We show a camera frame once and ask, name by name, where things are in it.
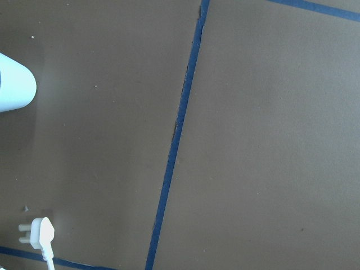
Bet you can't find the light blue cup right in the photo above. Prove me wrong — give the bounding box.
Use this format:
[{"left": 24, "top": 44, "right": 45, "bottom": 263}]
[{"left": 1, "top": 53, "right": 37, "bottom": 113}]

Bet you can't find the white power plug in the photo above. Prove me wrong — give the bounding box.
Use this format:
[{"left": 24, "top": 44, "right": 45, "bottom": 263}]
[{"left": 18, "top": 217, "right": 55, "bottom": 270}]

